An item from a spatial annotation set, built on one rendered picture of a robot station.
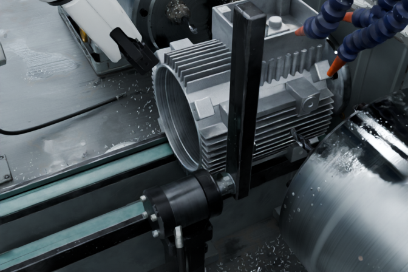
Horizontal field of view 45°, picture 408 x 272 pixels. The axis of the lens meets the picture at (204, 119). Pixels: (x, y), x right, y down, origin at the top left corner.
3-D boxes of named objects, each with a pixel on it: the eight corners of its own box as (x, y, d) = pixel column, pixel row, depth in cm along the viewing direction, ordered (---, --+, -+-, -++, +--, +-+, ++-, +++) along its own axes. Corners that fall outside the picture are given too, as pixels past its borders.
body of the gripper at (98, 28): (27, -26, 59) (85, 34, 67) (49, 13, 52) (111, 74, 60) (74, -67, 59) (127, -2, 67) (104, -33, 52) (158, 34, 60)
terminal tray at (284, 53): (280, 31, 76) (285, -12, 71) (322, 68, 69) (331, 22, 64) (210, 50, 72) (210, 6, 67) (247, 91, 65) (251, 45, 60)
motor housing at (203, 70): (258, 94, 89) (268, -3, 76) (322, 164, 76) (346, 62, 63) (153, 127, 82) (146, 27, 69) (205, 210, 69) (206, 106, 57)
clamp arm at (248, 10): (241, 178, 64) (256, -3, 47) (254, 194, 62) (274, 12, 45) (217, 188, 63) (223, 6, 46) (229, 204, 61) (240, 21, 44)
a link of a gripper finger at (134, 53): (89, 10, 57) (96, 14, 63) (133, 62, 58) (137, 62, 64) (97, 3, 57) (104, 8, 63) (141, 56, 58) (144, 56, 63)
